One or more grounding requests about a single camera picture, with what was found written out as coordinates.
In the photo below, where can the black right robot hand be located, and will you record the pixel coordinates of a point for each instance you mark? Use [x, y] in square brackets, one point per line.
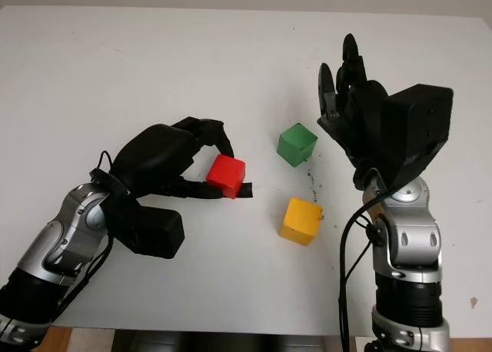
[361, 113]

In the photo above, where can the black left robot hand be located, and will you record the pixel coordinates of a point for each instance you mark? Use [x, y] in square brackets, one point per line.
[153, 156]

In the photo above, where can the green cube block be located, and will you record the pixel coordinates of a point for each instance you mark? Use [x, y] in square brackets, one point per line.
[296, 144]

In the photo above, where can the red cube block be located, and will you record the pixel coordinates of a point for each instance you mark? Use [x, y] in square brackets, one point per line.
[227, 173]

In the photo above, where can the yellow cube block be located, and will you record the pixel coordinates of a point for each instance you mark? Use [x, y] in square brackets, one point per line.
[301, 221]

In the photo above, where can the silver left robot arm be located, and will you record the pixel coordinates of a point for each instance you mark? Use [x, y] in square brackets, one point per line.
[57, 240]

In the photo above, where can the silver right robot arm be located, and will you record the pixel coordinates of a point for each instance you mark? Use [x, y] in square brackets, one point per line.
[411, 252]

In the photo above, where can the black tape strip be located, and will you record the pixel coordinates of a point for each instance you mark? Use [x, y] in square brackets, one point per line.
[246, 190]

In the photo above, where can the dark grey robot torso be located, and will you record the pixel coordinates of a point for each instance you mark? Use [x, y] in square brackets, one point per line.
[215, 342]

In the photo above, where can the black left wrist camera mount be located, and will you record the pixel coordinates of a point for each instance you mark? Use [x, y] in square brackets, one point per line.
[153, 229]

